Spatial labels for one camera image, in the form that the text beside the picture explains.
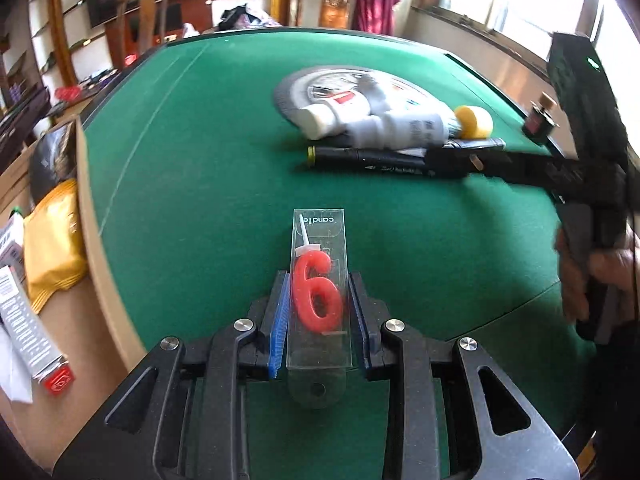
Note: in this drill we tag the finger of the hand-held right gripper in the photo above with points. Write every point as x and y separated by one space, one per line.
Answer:
515 167

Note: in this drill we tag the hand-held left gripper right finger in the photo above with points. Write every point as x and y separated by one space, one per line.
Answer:
360 325

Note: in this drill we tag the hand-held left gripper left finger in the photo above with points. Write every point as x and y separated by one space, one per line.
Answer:
279 325

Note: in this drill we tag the red number candle packet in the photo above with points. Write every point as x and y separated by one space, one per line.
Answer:
315 295

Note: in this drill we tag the thick black marker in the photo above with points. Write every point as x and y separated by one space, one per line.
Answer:
370 160

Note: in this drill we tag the white pill bottle red label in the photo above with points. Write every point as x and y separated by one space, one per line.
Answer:
330 115

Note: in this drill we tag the cardboard box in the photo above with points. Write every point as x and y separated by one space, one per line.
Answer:
95 260

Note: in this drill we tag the black packet gold pattern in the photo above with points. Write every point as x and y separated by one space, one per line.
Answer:
52 160

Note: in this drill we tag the person's right hand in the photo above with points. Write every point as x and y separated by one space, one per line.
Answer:
615 267

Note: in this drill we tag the dark perfume bottle wooden cap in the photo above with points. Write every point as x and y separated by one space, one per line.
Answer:
539 119

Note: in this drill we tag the tall white bottle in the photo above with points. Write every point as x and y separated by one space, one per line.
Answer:
400 130

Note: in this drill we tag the maroon cloth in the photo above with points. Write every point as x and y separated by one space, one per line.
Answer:
375 5

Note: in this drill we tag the round table control panel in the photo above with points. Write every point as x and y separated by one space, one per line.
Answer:
300 87

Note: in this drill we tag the grey white box red end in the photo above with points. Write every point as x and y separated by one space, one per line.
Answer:
30 325

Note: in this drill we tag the small white medicine box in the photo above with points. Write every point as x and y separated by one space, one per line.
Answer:
11 240

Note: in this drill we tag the low wooden cabinet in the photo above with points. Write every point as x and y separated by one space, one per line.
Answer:
100 80

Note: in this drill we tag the large red bag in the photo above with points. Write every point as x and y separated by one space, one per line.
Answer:
130 59

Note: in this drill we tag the white plastic bag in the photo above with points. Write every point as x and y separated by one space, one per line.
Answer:
189 31

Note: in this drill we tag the pile of clothes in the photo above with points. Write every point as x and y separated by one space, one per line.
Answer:
240 17

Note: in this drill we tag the small red plastic bag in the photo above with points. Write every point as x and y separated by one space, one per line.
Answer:
67 93

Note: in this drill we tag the wooden wall shelving unit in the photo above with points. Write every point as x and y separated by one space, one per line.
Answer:
64 35

